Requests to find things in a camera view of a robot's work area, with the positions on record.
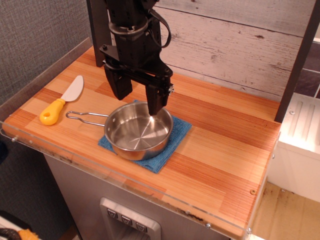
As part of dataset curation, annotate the blue cloth mat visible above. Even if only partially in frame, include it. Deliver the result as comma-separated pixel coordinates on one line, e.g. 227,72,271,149
97,99,193,175

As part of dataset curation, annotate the orange object bottom left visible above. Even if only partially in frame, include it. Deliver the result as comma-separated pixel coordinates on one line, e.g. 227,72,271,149
18,229,39,240

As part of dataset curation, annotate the black corrugated cable hose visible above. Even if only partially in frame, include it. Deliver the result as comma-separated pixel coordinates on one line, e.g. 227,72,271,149
0,227,21,240

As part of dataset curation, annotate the dark frame post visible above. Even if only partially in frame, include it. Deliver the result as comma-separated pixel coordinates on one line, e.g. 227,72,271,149
274,0,320,123
86,0,112,67

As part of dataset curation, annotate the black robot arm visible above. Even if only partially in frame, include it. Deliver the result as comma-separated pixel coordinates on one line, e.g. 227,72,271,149
100,0,174,116

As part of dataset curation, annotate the yellow handled toy knife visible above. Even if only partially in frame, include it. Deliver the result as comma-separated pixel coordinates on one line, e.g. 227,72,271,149
39,75,84,126

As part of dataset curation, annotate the stainless steel pan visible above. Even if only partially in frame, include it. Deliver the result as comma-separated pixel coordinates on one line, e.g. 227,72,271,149
65,101,174,161

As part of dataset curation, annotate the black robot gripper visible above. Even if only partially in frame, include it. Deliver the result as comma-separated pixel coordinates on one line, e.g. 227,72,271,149
100,20,173,116

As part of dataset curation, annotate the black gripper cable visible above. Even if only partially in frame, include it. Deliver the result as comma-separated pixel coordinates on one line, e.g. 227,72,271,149
147,8,172,49

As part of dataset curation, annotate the dark right frame post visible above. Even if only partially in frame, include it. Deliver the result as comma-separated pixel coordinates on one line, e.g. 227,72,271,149
274,0,320,123

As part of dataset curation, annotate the clear acrylic table guard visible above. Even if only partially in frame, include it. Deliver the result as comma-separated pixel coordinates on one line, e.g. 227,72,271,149
3,117,281,240

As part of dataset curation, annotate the grey toy fridge cabinet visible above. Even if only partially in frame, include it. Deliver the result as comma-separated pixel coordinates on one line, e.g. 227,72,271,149
45,155,228,240

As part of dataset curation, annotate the dark left frame post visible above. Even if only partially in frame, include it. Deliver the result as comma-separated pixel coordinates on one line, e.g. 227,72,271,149
86,0,112,67

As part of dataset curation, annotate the silver dispenser button panel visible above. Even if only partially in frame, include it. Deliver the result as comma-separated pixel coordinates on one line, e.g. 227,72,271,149
99,197,162,240

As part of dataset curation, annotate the white toy sink unit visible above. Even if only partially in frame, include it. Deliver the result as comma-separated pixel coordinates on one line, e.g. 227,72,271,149
267,93,320,202

